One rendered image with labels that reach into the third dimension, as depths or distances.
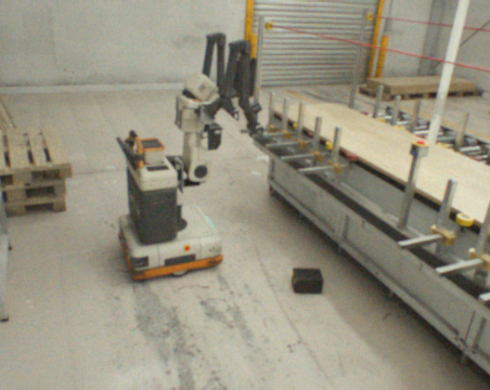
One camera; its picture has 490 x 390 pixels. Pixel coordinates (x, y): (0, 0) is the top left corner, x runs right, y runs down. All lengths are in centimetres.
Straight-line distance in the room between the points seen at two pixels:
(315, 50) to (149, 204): 801
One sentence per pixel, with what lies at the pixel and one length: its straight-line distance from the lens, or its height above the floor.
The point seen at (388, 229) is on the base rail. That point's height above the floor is 67.
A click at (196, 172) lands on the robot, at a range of 322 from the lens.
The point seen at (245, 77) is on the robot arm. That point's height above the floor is 140.
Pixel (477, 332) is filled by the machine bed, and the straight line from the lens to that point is 292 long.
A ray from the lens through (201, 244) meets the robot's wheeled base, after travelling 327.
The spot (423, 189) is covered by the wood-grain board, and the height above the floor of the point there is 90.
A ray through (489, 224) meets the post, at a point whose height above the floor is 100.
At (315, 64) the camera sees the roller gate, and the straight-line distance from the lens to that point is 1066.
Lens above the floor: 193
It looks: 25 degrees down
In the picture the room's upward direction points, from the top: 4 degrees clockwise
